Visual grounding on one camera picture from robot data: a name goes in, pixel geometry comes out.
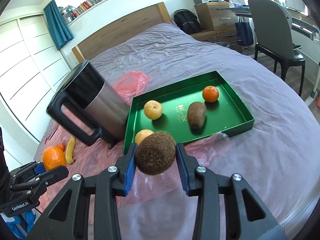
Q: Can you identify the yellow banana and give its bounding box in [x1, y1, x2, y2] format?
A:
[65, 137, 75, 164]

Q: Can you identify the brown kiwi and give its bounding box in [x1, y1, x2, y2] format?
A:
[187, 101, 207, 129]
[135, 131, 176, 176]

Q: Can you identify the small orange tangerine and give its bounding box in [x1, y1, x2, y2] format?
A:
[57, 144, 66, 152]

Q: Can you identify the purple bed cover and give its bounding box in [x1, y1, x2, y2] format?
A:
[34, 21, 318, 240]

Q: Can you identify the steel black electric kettle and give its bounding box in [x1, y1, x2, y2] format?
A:
[46, 60, 129, 146]

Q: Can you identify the white wardrobe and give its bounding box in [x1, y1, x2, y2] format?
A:
[1, 15, 70, 141]

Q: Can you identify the peach-coloured apple in tray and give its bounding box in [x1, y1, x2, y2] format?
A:
[143, 100, 163, 120]

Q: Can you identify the green rectangular tray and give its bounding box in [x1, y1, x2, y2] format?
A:
[123, 71, 254, 154]

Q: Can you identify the tangerine in tray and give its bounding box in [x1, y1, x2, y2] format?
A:
[202, 86, 219, 103]

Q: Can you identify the wooden headboard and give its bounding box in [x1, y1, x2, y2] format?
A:
[72, 2, 171, 63]

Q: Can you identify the teal curtain left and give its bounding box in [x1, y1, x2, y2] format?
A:
[44, 0, 74, 50]

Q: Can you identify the navy tote bag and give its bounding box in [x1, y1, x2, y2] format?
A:
[235, 17, 254, 47]

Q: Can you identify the black backpack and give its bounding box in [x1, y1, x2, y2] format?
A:
[174, 9, 202, 34]

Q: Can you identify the wooden drawer cabinet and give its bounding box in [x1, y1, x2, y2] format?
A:
[191, 2, 242, 53]

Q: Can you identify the grey black chair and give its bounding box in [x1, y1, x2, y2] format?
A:
[248, 0, 305, 95]

